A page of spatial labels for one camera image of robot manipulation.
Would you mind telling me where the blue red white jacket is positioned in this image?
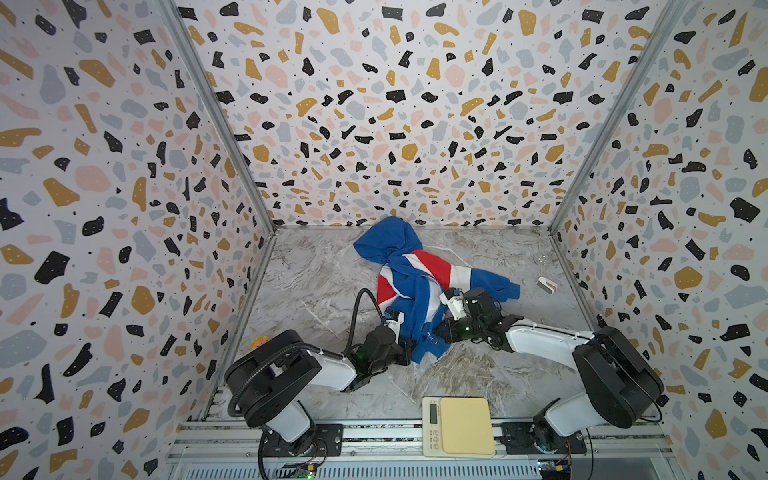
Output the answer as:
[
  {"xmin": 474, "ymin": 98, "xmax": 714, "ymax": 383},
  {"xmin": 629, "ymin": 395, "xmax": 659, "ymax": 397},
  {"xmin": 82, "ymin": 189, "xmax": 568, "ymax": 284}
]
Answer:
[{"xmin": 354, "ymin": 217, "xmax": 521, "ymax": 363}]

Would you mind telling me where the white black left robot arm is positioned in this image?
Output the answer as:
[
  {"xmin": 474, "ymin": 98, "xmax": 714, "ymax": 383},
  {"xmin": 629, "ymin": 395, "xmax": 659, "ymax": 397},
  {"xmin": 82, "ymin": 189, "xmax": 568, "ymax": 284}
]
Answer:
[{"xmin": 225, "ymin": 323, "xmax": 414, "ymax": 454}]

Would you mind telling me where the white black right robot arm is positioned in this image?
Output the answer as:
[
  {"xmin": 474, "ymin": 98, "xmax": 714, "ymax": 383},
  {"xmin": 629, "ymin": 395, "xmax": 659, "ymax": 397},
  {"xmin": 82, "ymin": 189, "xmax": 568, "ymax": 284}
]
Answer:
[{"xmin": 436, "ymin": 288, "xmax": 664, "ymax": 449}]

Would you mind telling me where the small white clip object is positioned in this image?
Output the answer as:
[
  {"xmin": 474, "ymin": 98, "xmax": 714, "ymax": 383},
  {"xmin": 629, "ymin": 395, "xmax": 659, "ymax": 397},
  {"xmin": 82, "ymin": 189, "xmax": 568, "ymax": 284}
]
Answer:
[{"xmin": 537, "ymin": 276, "xmax": 558, "ymax": 294}]

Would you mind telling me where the cream kitchen scale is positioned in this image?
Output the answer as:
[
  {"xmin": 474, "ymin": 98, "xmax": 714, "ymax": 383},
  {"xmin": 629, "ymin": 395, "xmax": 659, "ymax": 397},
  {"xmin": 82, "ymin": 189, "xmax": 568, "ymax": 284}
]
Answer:
[{"xmin": 422, "ymin": 397, "xmax": 496, "ymax": 458}]

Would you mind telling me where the pink yellow small toy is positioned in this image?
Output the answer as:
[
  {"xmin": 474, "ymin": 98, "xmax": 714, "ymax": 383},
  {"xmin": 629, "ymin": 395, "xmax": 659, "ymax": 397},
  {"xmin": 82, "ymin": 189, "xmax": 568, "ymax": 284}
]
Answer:
[{"xmin": 251, "ymin": 337, "xmax": 270, "ymax": 350}]

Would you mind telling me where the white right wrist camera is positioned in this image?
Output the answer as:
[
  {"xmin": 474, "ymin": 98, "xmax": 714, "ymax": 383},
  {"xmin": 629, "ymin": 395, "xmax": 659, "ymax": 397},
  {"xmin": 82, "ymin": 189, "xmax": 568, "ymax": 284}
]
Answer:
[{"xmin": 440, "ymin": 287, "xmax": 470, "ymax": 321}]

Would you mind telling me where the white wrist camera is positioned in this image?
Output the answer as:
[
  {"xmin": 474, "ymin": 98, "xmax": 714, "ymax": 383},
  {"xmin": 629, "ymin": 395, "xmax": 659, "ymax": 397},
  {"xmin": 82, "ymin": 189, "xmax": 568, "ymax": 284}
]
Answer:
[
  {"xmin": 440, "ymin": 287, "xmax": 470, "ymax": 321},
  {"xmin": 384, "ymin": 309, "xmax": 405, "ymax": 343}
]

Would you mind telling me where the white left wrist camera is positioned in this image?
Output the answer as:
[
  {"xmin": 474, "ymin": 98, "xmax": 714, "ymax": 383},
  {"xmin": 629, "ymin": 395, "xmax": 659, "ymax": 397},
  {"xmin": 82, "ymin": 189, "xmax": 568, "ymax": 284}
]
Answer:
[{"xmin": 384, "ymin": 309, "xmax": 405, "ymax": 343}]

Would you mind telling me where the black corrugated cable hose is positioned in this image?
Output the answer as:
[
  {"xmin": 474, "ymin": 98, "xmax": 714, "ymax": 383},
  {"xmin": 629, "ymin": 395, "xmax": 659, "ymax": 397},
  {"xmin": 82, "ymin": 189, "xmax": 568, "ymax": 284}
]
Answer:
[{"xmin": 226, "ymin": 287, "xmax": 388, "ymax": 421}]

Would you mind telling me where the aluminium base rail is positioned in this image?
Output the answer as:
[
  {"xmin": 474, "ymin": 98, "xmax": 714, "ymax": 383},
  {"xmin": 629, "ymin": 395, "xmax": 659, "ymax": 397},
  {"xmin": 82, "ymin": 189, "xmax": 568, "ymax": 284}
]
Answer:
[{"xmin": 165, "ymin": 419, "xmax": 685, "ymax": 479}]

